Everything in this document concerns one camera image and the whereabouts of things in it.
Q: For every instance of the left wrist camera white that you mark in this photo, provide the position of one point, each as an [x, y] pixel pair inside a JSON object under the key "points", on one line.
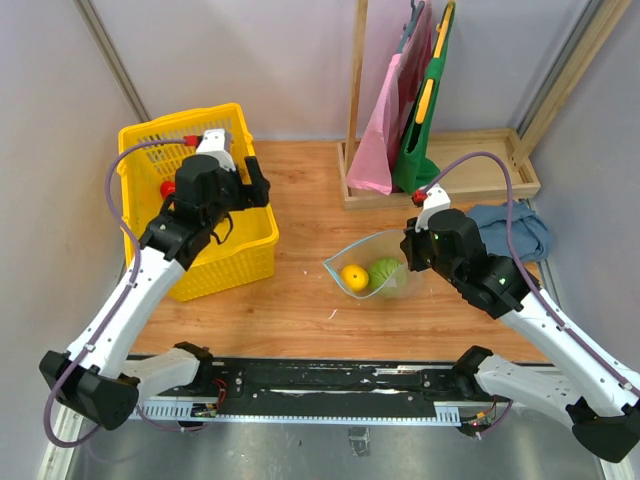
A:
{"points": [[216, 143]]}

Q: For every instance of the red apple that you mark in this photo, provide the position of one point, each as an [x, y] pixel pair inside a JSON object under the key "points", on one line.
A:
{"points": [[167, 188]]}

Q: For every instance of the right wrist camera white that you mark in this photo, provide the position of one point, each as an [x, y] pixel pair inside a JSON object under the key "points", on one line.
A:
{"points": [[432, 200]]}

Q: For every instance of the green cabbage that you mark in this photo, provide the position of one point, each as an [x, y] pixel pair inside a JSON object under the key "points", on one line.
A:
{"points": [[381, 270]]}

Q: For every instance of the wooden rack tray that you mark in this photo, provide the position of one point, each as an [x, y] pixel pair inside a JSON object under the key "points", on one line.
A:
{"points": [[479, 180]]}

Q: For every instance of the yellow mango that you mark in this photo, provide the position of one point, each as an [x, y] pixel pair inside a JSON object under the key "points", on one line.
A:
{"points": [[355, 277]]}

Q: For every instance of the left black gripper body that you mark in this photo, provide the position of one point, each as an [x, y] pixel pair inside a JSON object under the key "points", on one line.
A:
{"points": [[231, 199]]}

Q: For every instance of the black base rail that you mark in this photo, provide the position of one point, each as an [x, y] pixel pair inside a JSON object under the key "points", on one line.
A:
{"points": [[327, 391]]}

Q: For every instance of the yellow plastic basket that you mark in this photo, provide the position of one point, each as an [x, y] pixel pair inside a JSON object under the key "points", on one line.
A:
{"points": [[248, 254]]}

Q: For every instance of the dark red hanging bag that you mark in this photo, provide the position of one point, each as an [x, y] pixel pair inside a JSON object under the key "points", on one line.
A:
{"points": [[414, 59]]}

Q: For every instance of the green hanging bag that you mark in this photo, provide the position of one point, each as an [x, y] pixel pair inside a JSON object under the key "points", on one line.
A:
{"points": [[413, 168]]}

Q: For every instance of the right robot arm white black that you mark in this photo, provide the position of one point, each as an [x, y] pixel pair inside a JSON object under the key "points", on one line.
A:
{"points": [[597, 398]]}

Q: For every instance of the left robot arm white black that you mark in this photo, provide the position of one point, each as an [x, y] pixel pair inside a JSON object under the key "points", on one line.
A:
{"points": [[95, 377]]}

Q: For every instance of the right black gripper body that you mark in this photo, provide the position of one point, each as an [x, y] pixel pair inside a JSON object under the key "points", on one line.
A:
{"points": [[421, 255]]}

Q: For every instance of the blue crumpled cloth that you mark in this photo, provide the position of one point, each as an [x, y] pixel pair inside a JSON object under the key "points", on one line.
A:
{"points": [[530, 235]]}

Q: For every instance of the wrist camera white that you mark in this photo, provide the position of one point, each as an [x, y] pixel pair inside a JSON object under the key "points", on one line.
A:
{"points": [[432, 200], [216, 143]]}

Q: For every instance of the pink hanging bag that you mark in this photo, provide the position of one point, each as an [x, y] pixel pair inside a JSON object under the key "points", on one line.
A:
{"points": [[371, 168]]}

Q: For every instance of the clear zip top bag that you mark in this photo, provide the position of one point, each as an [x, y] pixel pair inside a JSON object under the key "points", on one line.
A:
{"points": [[403, 284]]}

